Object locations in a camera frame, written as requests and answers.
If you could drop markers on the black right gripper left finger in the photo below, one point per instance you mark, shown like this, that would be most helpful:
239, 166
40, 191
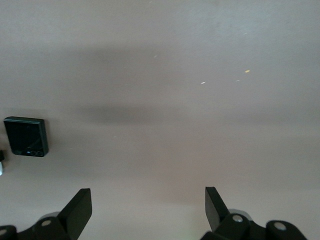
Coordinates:
73, 215

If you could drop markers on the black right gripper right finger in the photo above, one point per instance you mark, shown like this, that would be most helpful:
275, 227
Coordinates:
217, 215

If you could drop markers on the black flip phone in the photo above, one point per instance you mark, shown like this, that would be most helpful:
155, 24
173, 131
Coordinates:
25, 136

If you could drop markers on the black and silver device edge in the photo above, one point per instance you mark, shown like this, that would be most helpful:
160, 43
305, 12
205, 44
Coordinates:
1, 165

